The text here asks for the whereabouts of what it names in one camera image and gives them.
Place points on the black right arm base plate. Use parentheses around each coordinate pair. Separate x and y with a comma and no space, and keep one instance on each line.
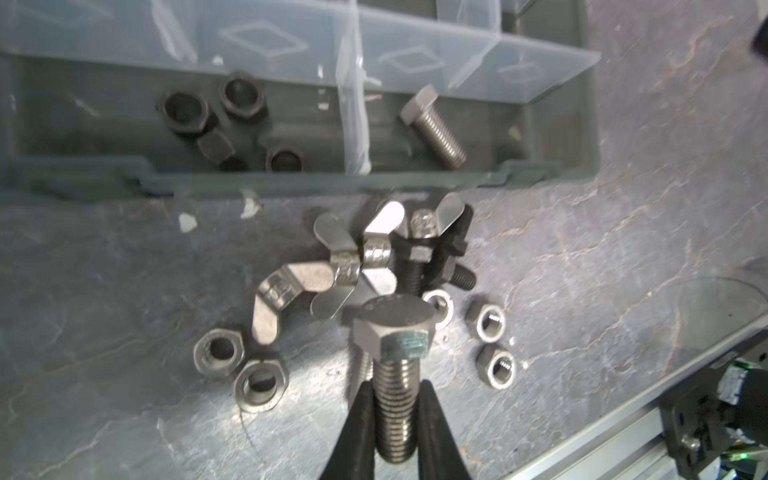
(712,410)

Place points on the black hex nut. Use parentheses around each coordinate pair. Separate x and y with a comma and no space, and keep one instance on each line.
(243,97)
(218,150)
(284,159)
(186,114)

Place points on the silver hex bolt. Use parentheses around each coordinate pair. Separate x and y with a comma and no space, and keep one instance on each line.
(420,114)
(397,331)

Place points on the grey plastic organizer box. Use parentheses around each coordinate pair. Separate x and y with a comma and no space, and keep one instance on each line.
(80,82)

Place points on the silver wing nut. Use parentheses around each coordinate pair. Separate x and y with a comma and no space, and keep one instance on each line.
(280,289)
(428,223)
(352,261)

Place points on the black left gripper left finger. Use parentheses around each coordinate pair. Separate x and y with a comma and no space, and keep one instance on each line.
(353,456)

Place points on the aluminium front rail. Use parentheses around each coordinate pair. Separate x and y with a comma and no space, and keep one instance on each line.
(629,442)

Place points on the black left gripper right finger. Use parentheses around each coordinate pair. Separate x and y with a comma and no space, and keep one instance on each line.
(438,455)

